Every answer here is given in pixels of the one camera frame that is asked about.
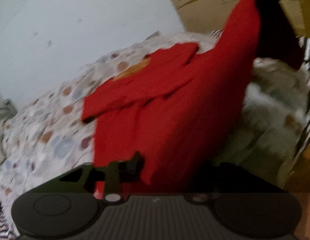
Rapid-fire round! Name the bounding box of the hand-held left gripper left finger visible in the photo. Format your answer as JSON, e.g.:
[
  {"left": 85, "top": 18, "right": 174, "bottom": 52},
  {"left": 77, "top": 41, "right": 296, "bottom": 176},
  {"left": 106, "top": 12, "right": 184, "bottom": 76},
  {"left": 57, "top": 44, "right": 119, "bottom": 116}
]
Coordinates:
[{"left": 22, "top": 151, "right": 146, "bottom": 202}]

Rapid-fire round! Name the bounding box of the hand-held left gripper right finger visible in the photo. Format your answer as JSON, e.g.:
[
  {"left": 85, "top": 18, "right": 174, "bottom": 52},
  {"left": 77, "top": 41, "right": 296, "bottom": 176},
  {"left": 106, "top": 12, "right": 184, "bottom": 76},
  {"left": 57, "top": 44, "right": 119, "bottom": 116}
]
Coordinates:
[{"left": 212, "top": 162, "right": 289, "bottom": 193}]

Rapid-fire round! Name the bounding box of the red long-sleeved shirt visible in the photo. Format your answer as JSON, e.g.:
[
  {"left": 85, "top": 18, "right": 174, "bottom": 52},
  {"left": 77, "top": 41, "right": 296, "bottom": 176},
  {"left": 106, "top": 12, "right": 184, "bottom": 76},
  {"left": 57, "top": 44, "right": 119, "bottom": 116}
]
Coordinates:
[{"left": 81, "top": 0, "right": 264, "bottom": 200}]

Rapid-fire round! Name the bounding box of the brown cardboard box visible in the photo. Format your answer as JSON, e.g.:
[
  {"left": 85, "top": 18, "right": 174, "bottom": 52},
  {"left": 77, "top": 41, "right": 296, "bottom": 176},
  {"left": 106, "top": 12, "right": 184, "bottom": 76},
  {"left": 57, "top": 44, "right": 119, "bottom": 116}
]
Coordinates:
[{"left": 160, "top": 0, "right": 310, "bottom": 45}]

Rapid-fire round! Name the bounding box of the dotted patterned quilt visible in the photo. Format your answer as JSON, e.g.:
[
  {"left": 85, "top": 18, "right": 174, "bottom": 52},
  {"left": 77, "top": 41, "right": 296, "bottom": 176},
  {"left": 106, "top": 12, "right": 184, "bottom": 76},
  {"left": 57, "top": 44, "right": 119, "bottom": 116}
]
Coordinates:
[{"left": 0, "top": 29, "right": 310, "bottom": 205}]

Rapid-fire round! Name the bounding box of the metal bed headboard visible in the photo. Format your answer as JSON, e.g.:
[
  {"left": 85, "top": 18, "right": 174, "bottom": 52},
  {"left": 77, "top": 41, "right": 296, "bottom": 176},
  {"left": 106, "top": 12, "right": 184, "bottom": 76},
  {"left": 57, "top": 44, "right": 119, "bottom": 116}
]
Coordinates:
[{"left": 0, "top": 99, "right": 16, "bottom": 122}]

